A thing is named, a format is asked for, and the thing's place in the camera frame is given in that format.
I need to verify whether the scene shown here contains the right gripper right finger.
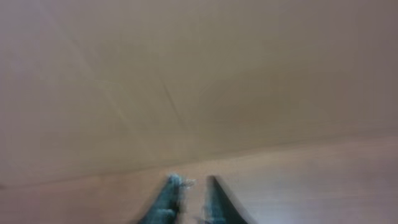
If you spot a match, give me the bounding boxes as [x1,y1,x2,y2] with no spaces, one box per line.
[201,175,249,224]

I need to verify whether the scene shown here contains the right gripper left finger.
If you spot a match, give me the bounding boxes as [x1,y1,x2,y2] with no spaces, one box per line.
[137,174,186,224]

